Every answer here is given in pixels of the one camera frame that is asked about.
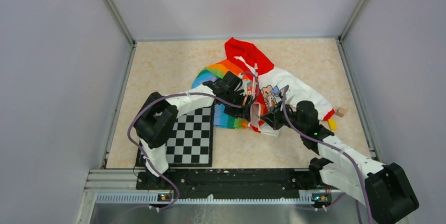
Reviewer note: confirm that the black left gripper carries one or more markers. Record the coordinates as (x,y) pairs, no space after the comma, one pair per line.
(244,112)

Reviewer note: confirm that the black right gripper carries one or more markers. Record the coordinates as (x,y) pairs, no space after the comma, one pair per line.
(274,118)

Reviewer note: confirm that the rainbow and white kids jacket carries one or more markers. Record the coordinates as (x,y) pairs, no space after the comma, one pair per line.
(245,59)

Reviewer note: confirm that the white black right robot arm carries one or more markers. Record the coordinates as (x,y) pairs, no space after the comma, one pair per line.
(348,159)

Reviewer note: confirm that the yellow small block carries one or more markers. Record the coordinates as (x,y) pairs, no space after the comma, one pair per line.
(332,124)

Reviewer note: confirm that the black white checkerboard mat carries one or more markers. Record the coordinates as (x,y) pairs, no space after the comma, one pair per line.
(191,141)

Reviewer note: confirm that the beige wooden small block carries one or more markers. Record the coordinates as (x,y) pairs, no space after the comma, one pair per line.
(341,112)

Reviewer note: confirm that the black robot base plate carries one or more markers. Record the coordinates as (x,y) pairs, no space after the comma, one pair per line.
(261,183)

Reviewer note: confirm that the aluminium frame rail front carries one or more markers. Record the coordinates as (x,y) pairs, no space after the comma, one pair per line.
(119,185)

